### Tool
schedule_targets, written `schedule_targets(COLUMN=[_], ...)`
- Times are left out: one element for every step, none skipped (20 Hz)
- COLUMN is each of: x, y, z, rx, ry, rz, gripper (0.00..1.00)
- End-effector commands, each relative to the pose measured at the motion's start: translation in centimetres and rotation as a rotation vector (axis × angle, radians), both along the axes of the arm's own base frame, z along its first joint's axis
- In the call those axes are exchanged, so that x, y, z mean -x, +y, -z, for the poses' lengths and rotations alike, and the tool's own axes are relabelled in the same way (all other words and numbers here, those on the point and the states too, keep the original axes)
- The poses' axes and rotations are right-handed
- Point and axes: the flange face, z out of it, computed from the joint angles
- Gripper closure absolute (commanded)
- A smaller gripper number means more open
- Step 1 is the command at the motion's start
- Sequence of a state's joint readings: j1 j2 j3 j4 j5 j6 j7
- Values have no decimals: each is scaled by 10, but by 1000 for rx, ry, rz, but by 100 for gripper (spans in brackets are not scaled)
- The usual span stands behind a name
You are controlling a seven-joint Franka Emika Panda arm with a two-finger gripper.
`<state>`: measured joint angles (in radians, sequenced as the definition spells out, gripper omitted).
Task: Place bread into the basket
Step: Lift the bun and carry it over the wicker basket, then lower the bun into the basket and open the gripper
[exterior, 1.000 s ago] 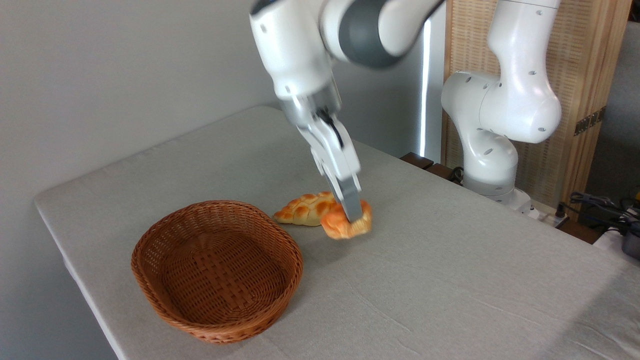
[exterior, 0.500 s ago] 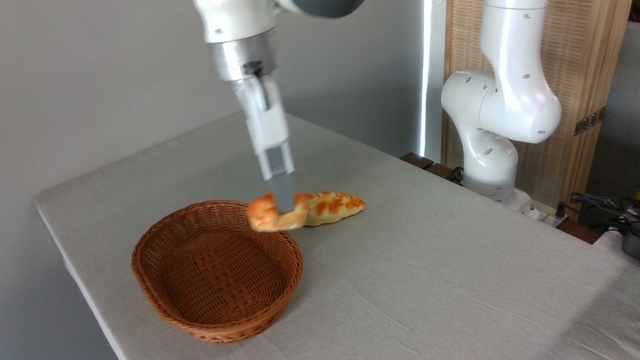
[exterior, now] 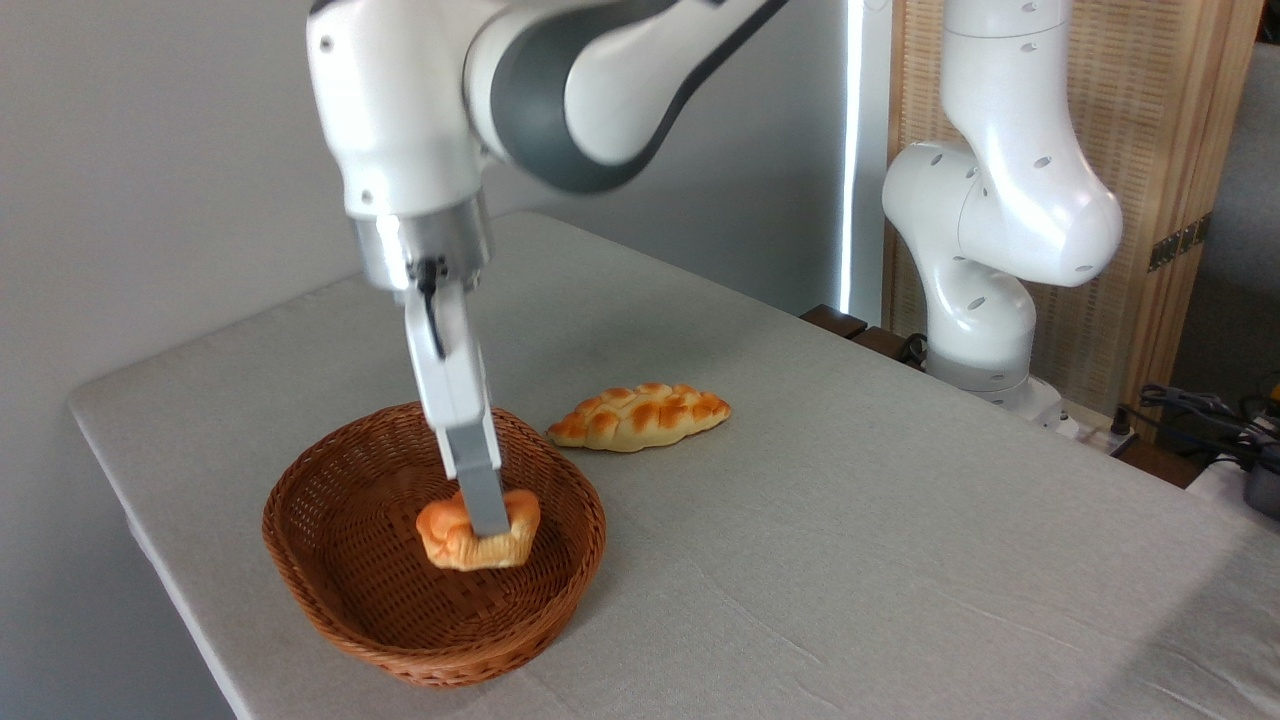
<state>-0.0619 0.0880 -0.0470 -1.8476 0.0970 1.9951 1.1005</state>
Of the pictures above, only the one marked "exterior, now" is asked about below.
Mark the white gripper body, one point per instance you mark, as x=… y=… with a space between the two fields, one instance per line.
x=455 y=370

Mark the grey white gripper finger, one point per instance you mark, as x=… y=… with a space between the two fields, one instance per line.
x=485 y=490

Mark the round orange bread bun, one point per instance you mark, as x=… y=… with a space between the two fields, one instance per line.
x=445 y=538

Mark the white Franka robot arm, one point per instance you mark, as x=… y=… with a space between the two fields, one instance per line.
x=400 y=120

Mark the brown woven wicker basket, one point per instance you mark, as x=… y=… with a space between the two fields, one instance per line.
x=360 y=580

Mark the long braided bread loaf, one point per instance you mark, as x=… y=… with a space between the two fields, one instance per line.
x=640 y=418

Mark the dark brown wooden furniture edge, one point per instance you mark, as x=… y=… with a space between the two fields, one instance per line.
x=835 y=320

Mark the grey tablecloth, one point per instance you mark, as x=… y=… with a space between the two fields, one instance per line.
x=900 y=560

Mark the white power strip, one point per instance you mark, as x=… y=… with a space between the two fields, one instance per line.
x=1095 y=430

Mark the black screen hinge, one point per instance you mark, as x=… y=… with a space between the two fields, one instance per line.
x=1178 y=242

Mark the wooden bamboo folding screen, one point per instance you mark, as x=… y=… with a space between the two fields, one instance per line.
x=1160 y=120

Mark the white vertical frame strip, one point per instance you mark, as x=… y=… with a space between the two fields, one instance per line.
x=860 y=150

